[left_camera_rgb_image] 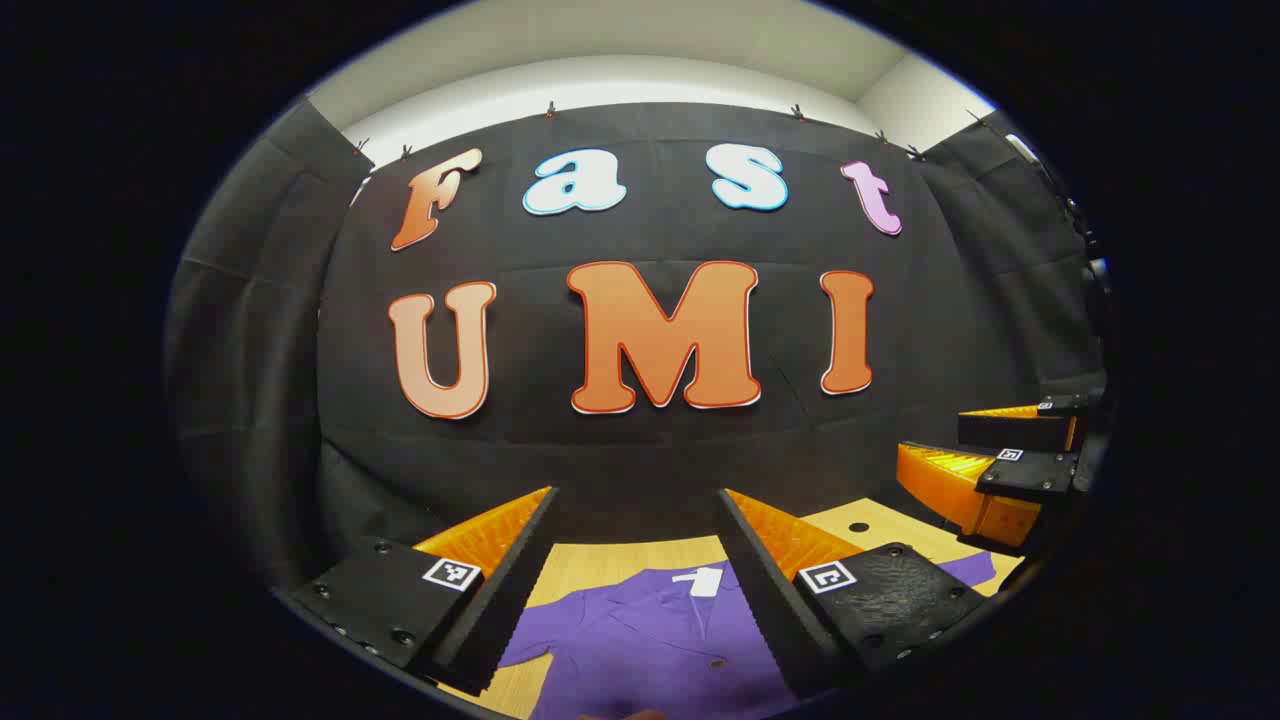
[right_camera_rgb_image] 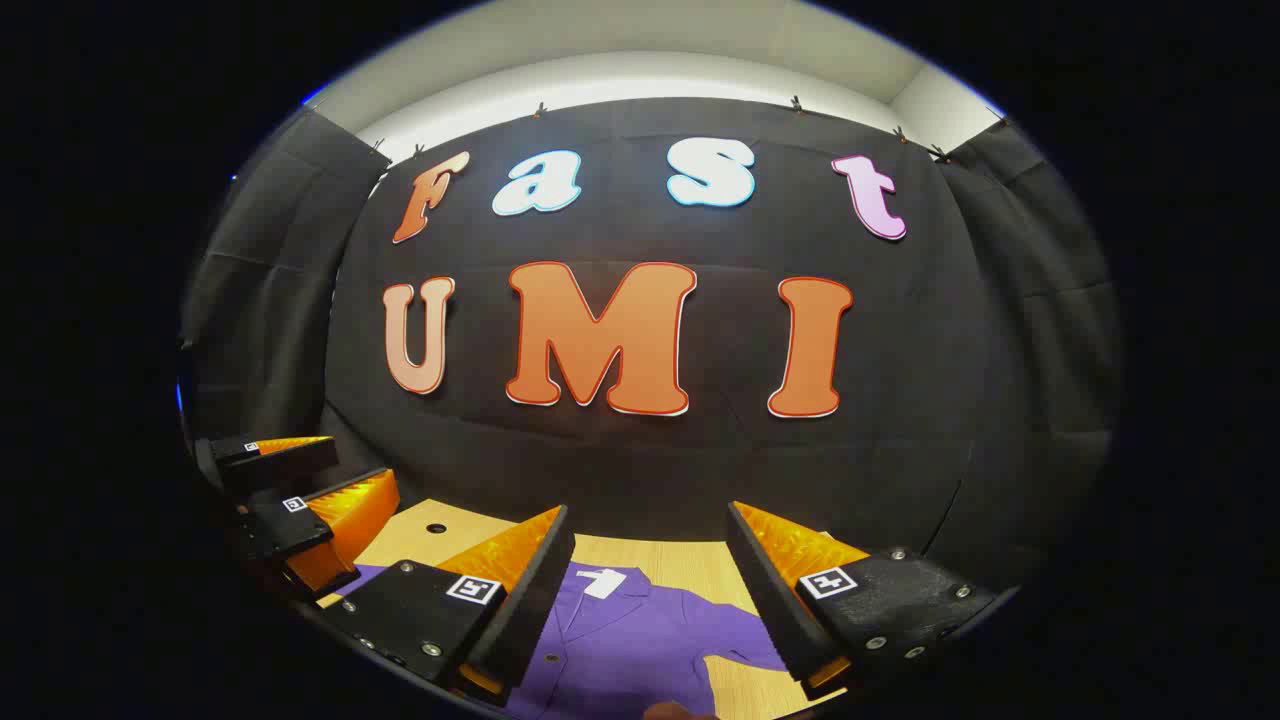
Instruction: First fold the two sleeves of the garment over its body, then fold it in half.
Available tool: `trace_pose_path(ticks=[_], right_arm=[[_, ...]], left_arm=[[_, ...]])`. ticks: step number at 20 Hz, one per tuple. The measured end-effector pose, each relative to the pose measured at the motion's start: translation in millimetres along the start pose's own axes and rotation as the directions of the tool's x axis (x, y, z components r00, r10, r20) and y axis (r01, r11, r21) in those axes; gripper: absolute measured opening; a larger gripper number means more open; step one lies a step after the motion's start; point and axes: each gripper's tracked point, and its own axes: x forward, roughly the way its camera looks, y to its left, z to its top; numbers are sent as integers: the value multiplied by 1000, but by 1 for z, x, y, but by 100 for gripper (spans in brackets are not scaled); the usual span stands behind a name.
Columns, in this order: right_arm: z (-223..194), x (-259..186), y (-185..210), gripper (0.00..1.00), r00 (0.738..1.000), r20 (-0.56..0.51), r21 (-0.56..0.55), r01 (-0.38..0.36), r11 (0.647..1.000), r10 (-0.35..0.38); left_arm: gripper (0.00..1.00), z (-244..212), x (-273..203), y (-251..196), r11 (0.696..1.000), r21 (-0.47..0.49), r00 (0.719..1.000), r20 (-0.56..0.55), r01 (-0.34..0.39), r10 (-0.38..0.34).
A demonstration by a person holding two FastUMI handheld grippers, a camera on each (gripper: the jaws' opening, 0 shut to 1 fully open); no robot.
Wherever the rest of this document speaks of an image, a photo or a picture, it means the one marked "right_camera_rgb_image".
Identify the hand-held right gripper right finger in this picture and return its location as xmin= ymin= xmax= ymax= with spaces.
xmin=724 ymin=500 xmax=1002 ymax=702

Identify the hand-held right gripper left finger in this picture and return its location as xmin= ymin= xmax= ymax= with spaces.
xmin=328 ymin=504 xmax=578 ymax=707

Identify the purple jacket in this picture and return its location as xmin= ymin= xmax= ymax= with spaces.
xmin=335 ymin=562 xmax=791 ymax=720

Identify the black backdrop cloth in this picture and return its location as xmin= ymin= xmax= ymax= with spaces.
xmin=180 ymin=95 xmax=1126 ymax=601

